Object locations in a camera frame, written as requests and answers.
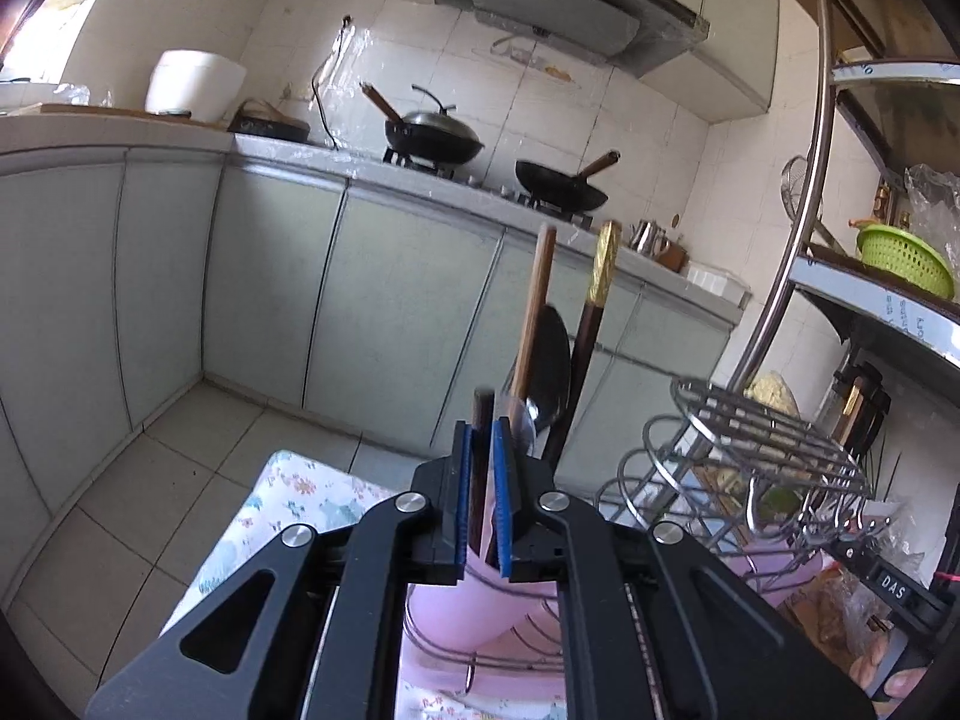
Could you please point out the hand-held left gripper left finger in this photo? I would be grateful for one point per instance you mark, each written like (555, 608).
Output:
(463, 495)

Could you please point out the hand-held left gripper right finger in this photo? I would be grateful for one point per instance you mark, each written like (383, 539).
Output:
(501, 495)

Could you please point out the pink utensil holder cup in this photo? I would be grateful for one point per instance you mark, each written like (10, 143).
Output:
(465, 615)

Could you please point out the black spoon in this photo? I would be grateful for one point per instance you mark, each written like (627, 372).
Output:
(551, 367)

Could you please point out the dark chopstick with gold end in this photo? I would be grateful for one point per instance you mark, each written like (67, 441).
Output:
(589, 345)

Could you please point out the light wooden chopstick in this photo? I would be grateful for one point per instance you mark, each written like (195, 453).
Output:
(534, 300)

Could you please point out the person's right hand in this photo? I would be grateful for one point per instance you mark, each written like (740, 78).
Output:
(904, 686)

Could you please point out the clear bag of food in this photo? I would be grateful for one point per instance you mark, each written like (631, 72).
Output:
(832, 607)

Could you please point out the floral bear print tablecloth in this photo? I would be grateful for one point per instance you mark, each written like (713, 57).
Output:
(300, 495)

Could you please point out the pink plastic drain tray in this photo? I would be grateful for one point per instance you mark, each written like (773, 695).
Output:
(510, 671)

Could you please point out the black knife holder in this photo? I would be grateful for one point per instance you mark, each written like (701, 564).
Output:
(862, 405)

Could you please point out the yellow noodle packet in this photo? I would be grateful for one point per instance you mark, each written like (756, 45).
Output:
(772, 390)

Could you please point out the metal shelf unit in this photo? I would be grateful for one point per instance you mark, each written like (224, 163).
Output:
(885, 315)

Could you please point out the steel kettle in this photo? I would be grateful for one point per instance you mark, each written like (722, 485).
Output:
(649, 238)

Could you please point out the grey lower kitchen cabinets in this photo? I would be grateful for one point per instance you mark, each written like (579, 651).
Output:
(262, 277)

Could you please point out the white box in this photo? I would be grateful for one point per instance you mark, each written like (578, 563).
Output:
(712, 277)

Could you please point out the steel gas stove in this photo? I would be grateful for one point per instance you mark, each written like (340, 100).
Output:
(480, 180)

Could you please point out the green plastic basket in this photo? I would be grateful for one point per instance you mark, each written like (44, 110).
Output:
(900, 259)

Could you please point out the black wok with lid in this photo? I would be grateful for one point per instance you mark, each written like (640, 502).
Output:
(431, 135)

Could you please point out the clear plastic bag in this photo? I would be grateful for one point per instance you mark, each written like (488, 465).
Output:
(934, 202)

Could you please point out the steel skimmer ladle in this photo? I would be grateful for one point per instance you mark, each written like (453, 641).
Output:
(795, 187)

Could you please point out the black cooker with basket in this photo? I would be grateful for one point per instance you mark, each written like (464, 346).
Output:
(270, 127)

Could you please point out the white rice cooker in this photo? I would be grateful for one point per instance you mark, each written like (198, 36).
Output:
(195, 86)

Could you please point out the grey range hood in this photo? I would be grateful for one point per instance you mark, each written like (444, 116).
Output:
(555, 0)

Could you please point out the grey upper kitchen cabinet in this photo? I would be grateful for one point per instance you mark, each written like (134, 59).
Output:
(739, 37)

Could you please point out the window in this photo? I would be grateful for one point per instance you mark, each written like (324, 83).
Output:
(67, 0)

